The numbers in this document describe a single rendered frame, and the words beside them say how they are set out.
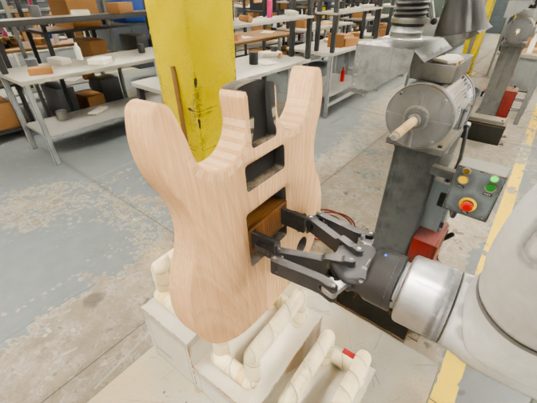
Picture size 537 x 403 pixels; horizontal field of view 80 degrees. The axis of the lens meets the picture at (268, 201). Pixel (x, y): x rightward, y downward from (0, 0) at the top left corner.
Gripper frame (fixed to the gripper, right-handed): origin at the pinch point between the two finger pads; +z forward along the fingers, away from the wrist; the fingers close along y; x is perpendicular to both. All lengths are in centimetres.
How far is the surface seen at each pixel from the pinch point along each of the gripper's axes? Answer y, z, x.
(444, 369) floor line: 94, -44, -137
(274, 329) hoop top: -1.9, -1.9, -23.0
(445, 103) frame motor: 98, -7, -4
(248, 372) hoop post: -9.5, -1.5, -27.3
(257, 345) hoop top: -6.5, -1.4, -22.8
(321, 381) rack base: 4.2, -10.6, -41.9
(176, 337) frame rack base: -13.0, 14.3, -26.2
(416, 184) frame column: 112, -3, -46
